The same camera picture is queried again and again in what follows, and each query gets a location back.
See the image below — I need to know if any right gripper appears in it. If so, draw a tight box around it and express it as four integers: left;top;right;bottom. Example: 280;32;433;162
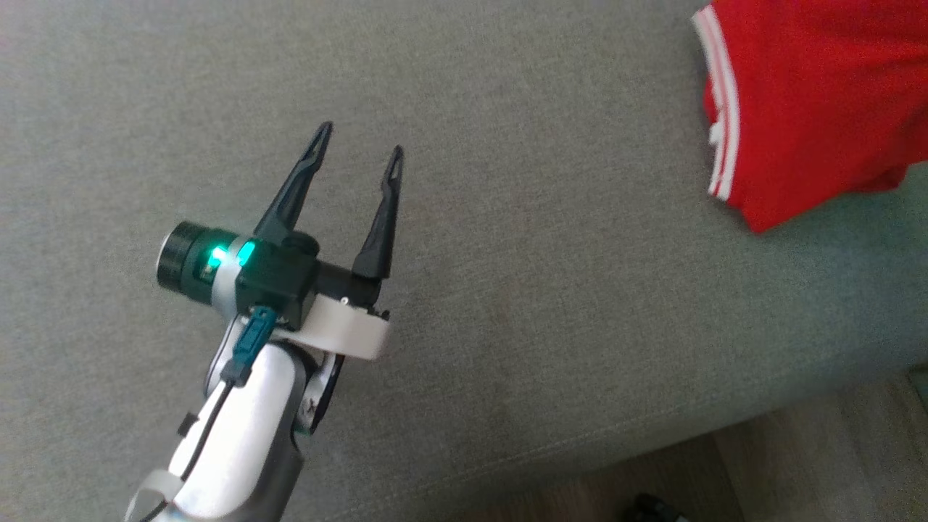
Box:
234;120;405;362

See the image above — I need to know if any red white-trimmed sports shirt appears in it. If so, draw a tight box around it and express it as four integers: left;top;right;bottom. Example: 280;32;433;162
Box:
690;0;928;234

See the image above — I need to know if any large grey sofa seat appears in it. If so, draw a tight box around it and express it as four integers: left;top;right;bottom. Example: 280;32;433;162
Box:
0;0;928;522

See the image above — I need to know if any black cable teal connector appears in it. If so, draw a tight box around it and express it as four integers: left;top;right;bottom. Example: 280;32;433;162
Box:
141;306;278;522

